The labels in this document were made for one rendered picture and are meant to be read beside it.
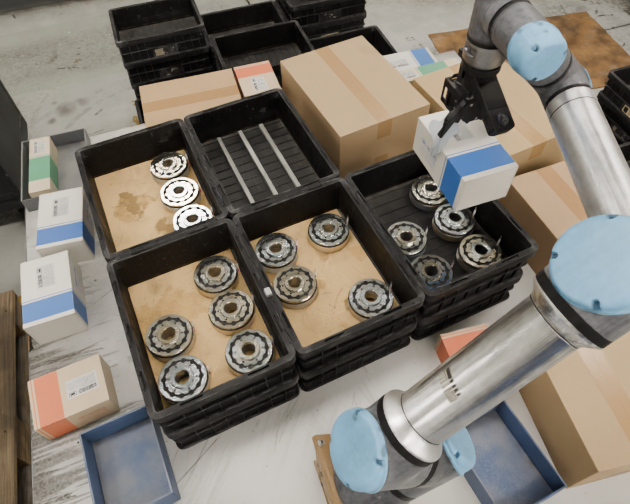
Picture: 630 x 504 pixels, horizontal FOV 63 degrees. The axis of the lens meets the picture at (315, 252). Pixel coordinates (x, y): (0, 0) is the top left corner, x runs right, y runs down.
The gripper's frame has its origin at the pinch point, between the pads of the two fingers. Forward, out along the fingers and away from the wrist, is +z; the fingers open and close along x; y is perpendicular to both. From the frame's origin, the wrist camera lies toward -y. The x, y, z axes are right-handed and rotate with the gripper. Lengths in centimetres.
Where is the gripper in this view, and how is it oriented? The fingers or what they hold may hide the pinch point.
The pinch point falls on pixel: (463, 150)
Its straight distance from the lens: 113.3
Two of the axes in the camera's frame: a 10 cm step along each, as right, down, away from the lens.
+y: -3.3, -7.6, 5.5
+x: -9.4, 2.8, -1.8
